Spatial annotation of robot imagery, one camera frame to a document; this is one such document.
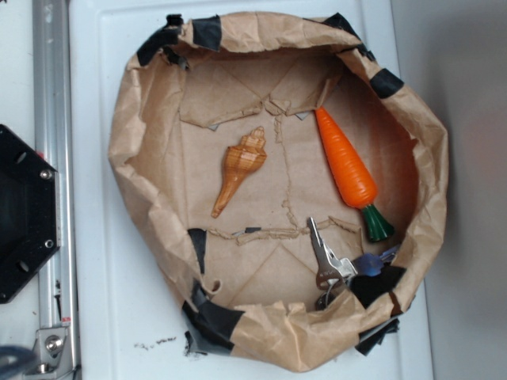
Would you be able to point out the brown spiral seashell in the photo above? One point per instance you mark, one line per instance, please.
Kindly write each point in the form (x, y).
(239, 162)

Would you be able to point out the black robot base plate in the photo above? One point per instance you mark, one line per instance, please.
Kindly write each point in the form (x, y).
(28, 214)

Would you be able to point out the metal corner bracket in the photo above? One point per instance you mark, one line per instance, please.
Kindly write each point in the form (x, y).
(53, 354)

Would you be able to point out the blue-headed key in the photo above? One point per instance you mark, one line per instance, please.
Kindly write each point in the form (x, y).
(370, 264)

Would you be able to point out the aluminium extrusion rail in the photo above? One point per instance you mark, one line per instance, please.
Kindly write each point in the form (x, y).
(58, 290)

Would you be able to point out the orange plastic carrot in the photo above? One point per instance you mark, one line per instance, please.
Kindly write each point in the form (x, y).
(354, 182)

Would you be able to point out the white tray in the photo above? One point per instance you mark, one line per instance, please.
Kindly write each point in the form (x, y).
(131, 326)

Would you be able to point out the brown paper bag basket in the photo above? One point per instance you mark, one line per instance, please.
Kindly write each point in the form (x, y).
(246, 281)

